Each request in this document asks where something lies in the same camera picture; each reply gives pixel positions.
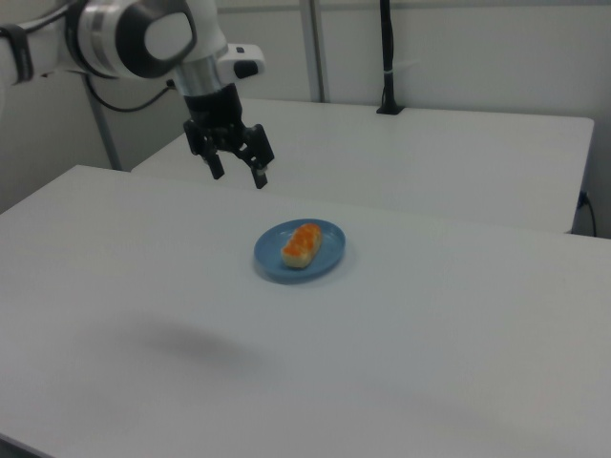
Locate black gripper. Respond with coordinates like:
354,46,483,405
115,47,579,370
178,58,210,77
182,83,277,191

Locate bread with orange topping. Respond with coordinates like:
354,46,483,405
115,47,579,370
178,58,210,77
280,222,324,269

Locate blue round plate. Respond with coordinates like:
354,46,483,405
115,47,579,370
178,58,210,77
252,217,347,286

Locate white side table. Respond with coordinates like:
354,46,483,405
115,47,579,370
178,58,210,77
131,97,596,235

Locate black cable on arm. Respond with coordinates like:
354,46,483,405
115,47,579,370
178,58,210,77
84,74,176,114

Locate grey metal frame leg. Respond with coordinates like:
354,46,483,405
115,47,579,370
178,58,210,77
84,75,123,171

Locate grey partition post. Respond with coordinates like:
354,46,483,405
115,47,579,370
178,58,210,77
300,0,331,103

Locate black wall cable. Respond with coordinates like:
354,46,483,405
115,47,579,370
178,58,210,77
577,190,599,236

